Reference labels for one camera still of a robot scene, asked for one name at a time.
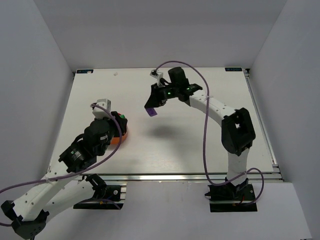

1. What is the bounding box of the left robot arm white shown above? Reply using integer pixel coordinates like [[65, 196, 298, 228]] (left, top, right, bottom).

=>
[[1, 111, 128, 240]]

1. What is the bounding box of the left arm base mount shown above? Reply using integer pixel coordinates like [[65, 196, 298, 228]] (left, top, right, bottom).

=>
[[73, 174, 127, 210]]

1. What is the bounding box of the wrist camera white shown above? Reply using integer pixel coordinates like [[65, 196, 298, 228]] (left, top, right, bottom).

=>
[[91, 98, 111, 119], [150, 69, 164, 87]]

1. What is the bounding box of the right blue table label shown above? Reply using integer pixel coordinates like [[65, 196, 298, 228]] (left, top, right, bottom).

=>
[[224, 67, 243, 72]]

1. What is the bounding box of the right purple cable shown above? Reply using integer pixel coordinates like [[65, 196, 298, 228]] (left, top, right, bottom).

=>
[[153, 60, 265, 206]]

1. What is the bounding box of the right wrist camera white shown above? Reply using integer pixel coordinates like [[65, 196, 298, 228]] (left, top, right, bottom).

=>
[[150, 69, 164, 87]]

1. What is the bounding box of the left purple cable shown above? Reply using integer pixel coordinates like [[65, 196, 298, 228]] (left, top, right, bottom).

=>
[[0, 102, 124, 227]]

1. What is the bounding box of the orange round divided container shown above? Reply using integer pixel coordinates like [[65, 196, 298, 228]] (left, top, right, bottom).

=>
[[110, 127, 128, 146]]

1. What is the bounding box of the left blue table label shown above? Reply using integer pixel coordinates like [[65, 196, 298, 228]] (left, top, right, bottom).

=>
[[76, 69, 94, 74]]

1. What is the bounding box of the table front metal rail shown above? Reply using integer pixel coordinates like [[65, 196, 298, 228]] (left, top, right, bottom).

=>
[[74, 171, 285, 183]]

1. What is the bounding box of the purple lego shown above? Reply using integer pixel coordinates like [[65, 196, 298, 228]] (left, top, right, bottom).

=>
[[145, 108, 158, 117]]

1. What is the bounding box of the blue table label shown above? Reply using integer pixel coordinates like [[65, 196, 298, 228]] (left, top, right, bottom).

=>
[[76, 69, 94, 74], [224, 67, 243, 72]]

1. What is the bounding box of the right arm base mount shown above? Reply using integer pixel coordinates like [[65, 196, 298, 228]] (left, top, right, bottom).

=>
[[204, 178, 258, 213]]

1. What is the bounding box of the purple cable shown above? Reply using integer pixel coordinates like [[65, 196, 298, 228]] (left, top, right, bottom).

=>
[[153, 60, 265, 206], [0, 102, 124, 227]]

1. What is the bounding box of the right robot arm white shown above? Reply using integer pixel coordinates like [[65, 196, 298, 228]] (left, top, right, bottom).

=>
[[144, 67, 256, 187]]

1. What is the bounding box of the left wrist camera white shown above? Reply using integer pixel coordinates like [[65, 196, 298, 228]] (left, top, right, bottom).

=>
[[91, 98, 111, 119]]

